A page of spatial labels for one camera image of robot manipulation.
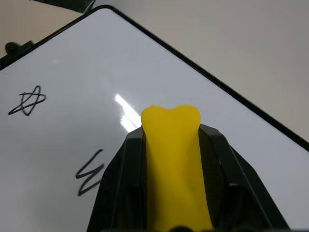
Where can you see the black clamp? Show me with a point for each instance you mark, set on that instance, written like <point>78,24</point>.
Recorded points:
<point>17,49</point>

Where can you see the black-framed whiteboard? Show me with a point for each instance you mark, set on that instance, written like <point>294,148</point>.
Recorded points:
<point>96,84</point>

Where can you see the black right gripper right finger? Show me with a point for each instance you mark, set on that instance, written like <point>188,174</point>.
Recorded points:
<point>231,178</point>

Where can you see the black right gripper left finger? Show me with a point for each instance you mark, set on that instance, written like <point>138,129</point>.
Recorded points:
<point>123,178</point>

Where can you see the yellow sponge eraser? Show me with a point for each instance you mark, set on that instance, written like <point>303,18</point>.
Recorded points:
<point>176,164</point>

